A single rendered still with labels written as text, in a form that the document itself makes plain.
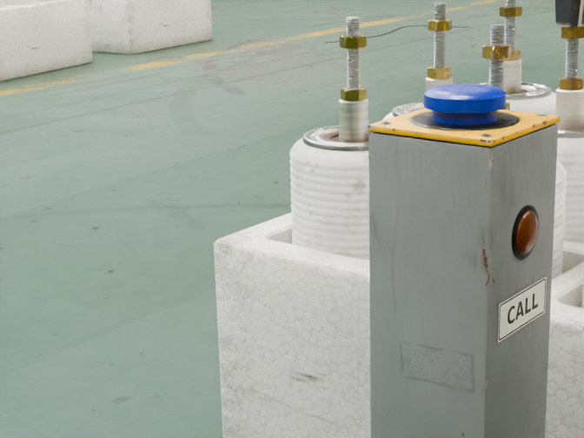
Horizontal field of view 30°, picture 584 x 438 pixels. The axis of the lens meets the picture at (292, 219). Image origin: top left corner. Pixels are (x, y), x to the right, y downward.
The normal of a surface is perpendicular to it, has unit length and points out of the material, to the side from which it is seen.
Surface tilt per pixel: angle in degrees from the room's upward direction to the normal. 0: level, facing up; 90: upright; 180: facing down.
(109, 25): 90
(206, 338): 0
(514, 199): 90
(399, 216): 90
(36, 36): 90
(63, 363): 0
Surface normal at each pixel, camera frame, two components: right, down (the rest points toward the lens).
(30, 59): 0.87, 0.11
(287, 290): -0.63, 0.23
